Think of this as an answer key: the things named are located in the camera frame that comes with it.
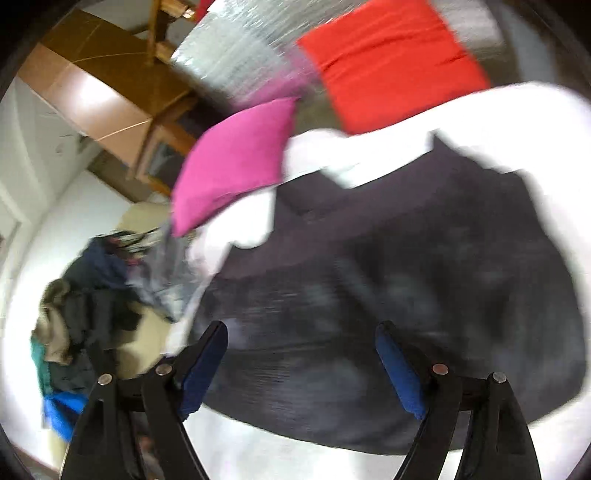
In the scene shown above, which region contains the blue garment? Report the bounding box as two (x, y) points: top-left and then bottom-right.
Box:
(41, 391), (89, 440)

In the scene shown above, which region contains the pink pillow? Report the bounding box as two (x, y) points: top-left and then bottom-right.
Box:
(171, 97), (298, 238)

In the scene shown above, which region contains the red pillow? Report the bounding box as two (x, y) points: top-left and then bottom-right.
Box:
(295, 0), (492, 137)

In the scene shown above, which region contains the grey jacket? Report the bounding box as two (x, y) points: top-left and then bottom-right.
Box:
(127, 222), (209, 324)

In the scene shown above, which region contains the wooden chair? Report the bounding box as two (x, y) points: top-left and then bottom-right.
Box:
(147, 0), (211, 66)

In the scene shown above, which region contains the white bed sheet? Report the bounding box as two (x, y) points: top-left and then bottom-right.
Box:
(161, 80), (591, 480)

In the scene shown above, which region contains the silver foil mat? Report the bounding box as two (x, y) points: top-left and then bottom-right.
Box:
(171, 0), (467, 134)

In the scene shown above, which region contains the black jacket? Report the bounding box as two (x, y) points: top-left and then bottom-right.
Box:
(189, 131), (587, 455)

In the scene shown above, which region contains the pile of dark clothes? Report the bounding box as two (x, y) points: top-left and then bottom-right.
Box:
(30, 233), (155, 403)

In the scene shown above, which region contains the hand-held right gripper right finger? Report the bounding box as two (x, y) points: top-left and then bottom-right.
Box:
(375, 322), (543, 480)

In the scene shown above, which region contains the wooden table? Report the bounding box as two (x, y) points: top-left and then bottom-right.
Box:
(18, 9), (201, 197)

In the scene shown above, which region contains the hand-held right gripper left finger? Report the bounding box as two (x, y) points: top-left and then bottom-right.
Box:
(58, 320), (229, 480)

